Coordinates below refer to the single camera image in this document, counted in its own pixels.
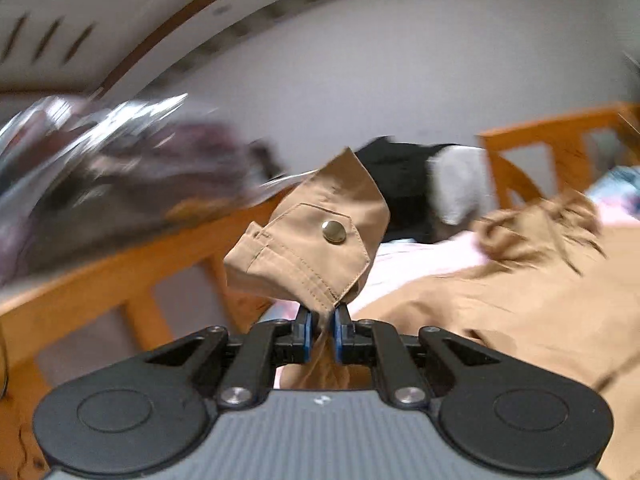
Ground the clear bag of clothes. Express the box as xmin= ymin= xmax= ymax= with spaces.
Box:
xmin=0 ymin=91 xmax=281 ymax=286

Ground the pink bed sheet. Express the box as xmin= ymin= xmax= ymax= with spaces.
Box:
xmin=271 ymin=194 xmax=640 ymax=391

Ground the light blue bed sheet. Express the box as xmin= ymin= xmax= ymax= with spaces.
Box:
xmin=585 ymin=166 xmax=640 ymax=200

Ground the wooden bed frame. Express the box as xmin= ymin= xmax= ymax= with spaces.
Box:
xmin=1 ymin=103 xmax=639 ymax=479

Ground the tan hooded jacket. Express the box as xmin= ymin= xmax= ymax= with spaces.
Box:
xmin=224 ymin=151 xmax=639 ymax=479

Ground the grey white towel on rail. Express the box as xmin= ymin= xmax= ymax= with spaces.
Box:
xmin=426 ymin=145 xmax=497 ymax=226

